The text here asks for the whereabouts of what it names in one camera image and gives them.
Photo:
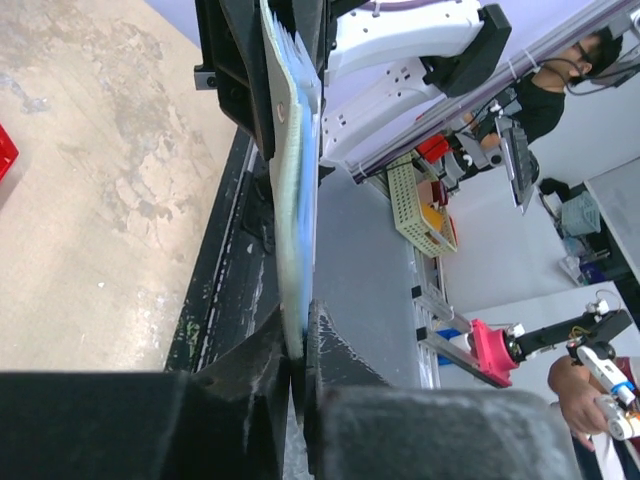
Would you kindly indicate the teal basket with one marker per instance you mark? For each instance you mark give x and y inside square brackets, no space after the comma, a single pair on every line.
[580,215]

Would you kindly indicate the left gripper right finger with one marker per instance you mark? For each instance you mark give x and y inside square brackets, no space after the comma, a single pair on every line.
[357,426]

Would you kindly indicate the red bin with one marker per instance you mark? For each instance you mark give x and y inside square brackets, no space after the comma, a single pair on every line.
[8,152]

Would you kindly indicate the black robot in background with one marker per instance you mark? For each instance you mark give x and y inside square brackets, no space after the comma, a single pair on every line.
[589,329]

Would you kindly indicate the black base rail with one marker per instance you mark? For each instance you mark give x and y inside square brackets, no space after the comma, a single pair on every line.
[233,286]

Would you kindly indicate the person hand in background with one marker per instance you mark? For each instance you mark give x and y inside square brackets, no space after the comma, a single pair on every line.
[582,414]

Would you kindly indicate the yellow perforated basket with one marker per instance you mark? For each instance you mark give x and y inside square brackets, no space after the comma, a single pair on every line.
[434,236]

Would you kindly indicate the white handheld device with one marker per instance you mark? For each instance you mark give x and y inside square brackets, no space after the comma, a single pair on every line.
[619,403]

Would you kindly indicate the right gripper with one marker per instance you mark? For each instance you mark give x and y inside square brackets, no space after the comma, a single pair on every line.
[234,63]

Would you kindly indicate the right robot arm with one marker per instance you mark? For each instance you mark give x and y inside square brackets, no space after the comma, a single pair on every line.
[347,67]

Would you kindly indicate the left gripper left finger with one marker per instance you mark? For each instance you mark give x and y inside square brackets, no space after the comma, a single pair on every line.
[227,421]

